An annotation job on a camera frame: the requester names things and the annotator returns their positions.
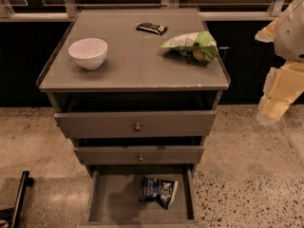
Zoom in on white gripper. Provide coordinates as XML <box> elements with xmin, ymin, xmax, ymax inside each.
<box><xmin>255</xmin><ymin>19</ymin><xmax>304</xmax><ymax>126</ymax></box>

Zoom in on blue chip bag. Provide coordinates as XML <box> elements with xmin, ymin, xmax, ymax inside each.
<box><xmin>138</xmin><ymin>177</ymin><xmax>179</xmax><ymax>210</ymax></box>

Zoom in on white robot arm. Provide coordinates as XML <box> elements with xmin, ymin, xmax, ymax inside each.
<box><xmin>255</xmin><ymin>0</ymin><xmax>304</xmax><ymax>125</ymax></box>

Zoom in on green chip bag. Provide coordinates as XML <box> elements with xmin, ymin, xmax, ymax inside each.
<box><xmin>161</xmin><ymin>30</ymin><xmax>219</xmax><ymax>66</ymax></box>

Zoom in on grey drawer cabinet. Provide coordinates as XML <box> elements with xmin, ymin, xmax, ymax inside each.
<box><xmin>38</xmin><ymin>9</ymin><xmax>230</xmax><ymax>228</ymax></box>

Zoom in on top drawer metal knob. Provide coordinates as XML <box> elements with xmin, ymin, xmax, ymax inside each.
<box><xmin>134</xmin><ymin>123</ymin><xmax>142</xmax><ymax>131</ymax></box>

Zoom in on drawer metal knob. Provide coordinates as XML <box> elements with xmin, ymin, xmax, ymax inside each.
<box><xmin>138</xmin><ymin>155</ymin><xmax>144</xmax><ymax>162</ymax></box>
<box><xmin>134</xmin><ymin>123</ymin><xmax>142</xmax><ymax>131</ymax></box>

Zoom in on middle grey drawer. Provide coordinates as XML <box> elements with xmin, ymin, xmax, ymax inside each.
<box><xmin>74</xmin><ymin>145</ymin><xmax>203</xmax><ymax>165</ymax></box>

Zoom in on middle drawer metal knob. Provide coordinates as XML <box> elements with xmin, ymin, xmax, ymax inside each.
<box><xmin>138</xmin><ymin>155</ymin><xmax>144</xmax><ymax>162</ymax></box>

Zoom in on top grey drawer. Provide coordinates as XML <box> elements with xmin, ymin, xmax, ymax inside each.
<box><xmin>54</xmin><ymin>110</ymin><xmax>216</xmax><ymax>139</ymax></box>

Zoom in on black snack bar wrapper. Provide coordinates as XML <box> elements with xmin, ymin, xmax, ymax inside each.
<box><xmin>136</xmin><ymin>23</ymin><xmax>167</xmax><ymax>35</ymax></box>

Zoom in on white ceramic bowl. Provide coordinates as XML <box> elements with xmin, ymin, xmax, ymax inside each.
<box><xmin>68</xmin><ymin>38</ymin><xmax>107</xmax><ymax>70</ymax></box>

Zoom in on black object at floor corner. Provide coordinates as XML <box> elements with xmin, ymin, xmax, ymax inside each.
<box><xmin>0</xmin><ymin>170</ymin><xmax>34</xmax><ymax>228</ymax></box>

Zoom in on metal window railing frame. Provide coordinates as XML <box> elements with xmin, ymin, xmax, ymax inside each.
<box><xmin>0</xmin><ymin>0</ymin><xmax>304</xmax><ymax>23</ymax></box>

